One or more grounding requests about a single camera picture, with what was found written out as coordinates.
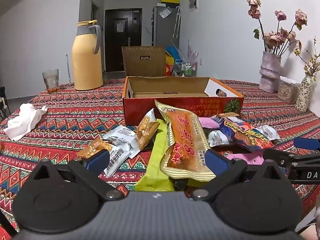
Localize pink snack packet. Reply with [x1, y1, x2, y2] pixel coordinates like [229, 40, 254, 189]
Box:
[199, 117, 264, 165]

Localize blue orange snack bag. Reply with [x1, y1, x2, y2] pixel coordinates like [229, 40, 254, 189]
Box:
[208, 115, 273, 152]

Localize large orange snack bag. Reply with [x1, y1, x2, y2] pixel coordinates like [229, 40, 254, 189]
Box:
[155, 100, 216, 182]

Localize white snack packet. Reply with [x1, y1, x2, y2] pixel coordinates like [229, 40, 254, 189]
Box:
[103, 125, 140, 159]

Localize small orange cracker packet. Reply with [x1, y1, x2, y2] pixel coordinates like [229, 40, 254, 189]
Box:
[136, 108, 160, 151]

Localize lime green snack packet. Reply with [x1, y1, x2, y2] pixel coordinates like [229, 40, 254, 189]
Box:
[135, 119, 175, 192]

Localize floral slim vase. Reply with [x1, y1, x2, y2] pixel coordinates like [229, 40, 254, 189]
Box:
[295, 74, 312, 112]

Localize patterned red tablecloth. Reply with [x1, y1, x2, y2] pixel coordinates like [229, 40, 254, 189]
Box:
[1, 79, 319, 239]

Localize woven tissue box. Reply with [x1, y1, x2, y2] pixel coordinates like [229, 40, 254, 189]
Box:
[278, 76, 301, 104]

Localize red cardboard snack box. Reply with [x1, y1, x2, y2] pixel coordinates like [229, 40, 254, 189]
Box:
[123, 76, 244, 126]

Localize white crumpled cloth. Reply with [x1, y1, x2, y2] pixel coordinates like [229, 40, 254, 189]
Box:
[4, 103, 48, 141]

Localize pink ceramic vase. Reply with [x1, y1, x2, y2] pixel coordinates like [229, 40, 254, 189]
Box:
[259, 51, 281, 93]

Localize glass cup with drink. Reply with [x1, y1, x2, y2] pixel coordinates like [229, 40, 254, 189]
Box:
[42, 69, 59, 94]

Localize dried pink roses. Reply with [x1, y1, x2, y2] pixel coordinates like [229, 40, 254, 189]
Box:
[247, 0, 308, 57]

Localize yellow thermos jug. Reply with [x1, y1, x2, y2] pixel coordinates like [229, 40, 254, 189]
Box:
[72, 20, 103, 91]

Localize dark entrance door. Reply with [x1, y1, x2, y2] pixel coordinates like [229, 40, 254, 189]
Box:
[104, 8, 142, 72]

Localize grey refrigerator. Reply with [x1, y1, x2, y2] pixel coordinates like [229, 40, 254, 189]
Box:
[151, 6, 180, 48]

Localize yellow box on fridge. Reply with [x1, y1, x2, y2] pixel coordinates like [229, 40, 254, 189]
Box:
[161, 0, 180, 4]

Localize wire storage cart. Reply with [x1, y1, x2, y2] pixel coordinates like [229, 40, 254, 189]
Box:
[172, 59, 197, 77]

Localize white wall panel box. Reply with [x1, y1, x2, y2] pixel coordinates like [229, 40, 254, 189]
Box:
[189, 0, 199, 11]

